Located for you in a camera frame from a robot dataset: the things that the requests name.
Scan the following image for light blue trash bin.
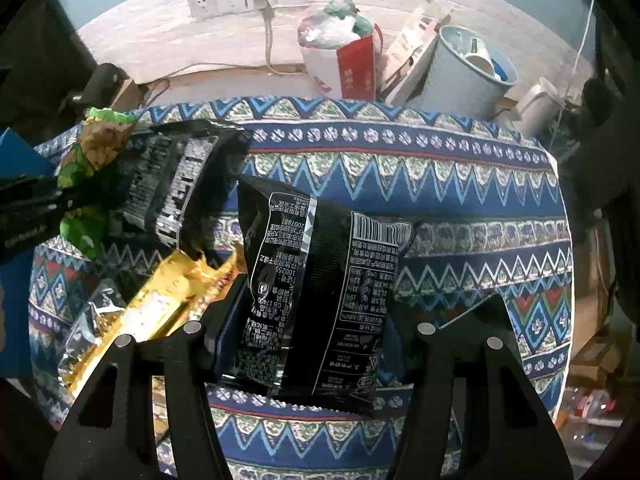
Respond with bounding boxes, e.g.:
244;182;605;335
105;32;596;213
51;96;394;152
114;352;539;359
425;24;518;121

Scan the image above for small brown cardboard box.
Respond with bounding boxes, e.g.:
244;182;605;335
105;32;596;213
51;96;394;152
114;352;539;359
112;77;151;111

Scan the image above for white kettle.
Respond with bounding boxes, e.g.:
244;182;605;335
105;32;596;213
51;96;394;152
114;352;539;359
512;77;563;133

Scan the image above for red white bag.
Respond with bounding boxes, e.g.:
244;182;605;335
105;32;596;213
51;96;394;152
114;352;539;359
298;1;383;101

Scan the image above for clear plastic bottles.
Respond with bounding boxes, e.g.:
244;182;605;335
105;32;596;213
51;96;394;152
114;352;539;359
560;385;626;431

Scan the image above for white plug with cable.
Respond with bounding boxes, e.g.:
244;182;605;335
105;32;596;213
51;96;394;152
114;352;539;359
254;0;306;77

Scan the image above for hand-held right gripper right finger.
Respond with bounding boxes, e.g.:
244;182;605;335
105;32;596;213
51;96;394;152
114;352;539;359
387;292;573;480

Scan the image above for green peanut snack packet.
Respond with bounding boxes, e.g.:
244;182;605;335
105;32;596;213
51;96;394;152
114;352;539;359
54;107;138;261

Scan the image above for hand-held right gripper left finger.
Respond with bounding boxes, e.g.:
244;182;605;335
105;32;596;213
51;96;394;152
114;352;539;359
42;272;251;480

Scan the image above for brown cardboard boxes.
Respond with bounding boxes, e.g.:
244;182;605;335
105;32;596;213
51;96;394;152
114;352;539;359
570;330;623;386

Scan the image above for black hanging cloth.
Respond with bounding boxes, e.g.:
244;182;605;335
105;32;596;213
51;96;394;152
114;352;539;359
0;0;98;126

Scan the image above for large black snack packet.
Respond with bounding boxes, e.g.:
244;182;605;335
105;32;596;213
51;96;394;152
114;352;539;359
107;119;253;253

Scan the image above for black cable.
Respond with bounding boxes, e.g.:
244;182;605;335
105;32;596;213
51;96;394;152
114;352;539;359
145;79;173;108

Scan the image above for blue patterned cloth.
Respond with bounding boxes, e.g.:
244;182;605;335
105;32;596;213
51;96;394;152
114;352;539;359
27;96;573;480

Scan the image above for long yellow snack packet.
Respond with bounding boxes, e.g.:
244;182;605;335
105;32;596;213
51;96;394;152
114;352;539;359
57;242;247;456

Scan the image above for black round device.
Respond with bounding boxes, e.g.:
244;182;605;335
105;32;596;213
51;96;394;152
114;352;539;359
65;62;126;111

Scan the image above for black white-print snack packet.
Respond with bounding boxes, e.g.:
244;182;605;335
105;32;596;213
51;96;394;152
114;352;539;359
214;175;425;417

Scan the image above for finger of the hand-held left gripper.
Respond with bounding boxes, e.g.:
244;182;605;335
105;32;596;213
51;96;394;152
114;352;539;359
0;174;68;213

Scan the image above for blue cardboard box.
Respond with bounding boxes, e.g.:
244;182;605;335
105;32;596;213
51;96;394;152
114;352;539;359
0;127;57;378

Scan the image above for flattened cardboard packaging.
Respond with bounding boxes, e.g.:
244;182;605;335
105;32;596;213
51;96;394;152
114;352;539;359
382;0;453;106

